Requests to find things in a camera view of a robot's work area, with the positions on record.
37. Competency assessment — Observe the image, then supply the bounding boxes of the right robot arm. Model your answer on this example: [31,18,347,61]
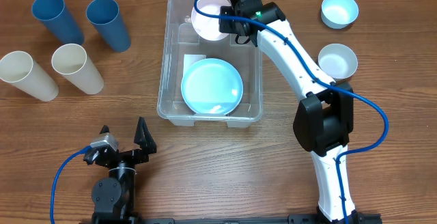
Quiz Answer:
[219,0,356,223]

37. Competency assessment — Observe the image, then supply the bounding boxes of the blue cup near container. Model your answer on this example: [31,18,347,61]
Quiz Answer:
[86,0,131,52]

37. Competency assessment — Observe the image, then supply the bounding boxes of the left blue cable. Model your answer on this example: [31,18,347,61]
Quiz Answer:
[49,145,93,224]

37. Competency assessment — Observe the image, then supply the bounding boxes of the cream cup far left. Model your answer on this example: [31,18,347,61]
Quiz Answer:
[1,51,59,102]

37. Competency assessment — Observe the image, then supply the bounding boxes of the grey bowl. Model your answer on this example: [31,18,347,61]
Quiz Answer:
[318,44,358,80]

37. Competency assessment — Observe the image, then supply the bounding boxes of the right blue cable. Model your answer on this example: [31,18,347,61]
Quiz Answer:
[193,0,390,224]

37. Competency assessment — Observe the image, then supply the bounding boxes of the light blue bowl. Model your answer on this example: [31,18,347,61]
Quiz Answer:
[321,0,359,29]

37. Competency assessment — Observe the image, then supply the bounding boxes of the pink bowl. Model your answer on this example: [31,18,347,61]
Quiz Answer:
[191,0,231,41]

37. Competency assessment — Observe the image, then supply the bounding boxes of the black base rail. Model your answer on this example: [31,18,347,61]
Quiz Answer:
[80,212,382,224]

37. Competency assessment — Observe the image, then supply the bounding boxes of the clear plastic storage container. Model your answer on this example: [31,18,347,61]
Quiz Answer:
[157,0,263,128]

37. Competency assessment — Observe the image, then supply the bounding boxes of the blue cable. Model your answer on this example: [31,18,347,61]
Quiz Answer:
[193,0,390,224]
[49,145,93,224]

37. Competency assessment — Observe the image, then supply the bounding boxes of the blue cup far left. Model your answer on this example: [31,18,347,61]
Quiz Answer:
[31,0,85,45]

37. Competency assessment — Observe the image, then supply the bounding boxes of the light blue plate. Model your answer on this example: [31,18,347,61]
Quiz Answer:
[181,58,244,115]

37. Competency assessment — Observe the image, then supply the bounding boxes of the cream cup inner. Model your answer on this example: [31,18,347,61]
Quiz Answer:
[51,43,104,95]

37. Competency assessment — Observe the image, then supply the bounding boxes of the cream cup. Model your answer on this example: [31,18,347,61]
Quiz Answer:
[1,51,59,102]
[51,43,104,95]

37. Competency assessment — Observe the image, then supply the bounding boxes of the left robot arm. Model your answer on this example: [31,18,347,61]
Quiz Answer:
[83,117,156,223]

